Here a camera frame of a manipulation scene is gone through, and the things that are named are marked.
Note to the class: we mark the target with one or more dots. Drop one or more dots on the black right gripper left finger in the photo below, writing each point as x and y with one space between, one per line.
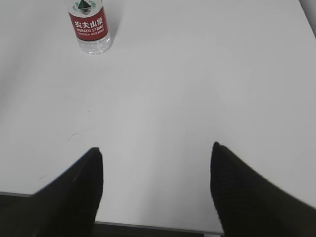
67 207

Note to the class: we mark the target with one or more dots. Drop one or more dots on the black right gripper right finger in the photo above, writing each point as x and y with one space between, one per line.
248 205

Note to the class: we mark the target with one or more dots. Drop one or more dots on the clear red-label water bottle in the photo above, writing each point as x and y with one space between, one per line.
89 21

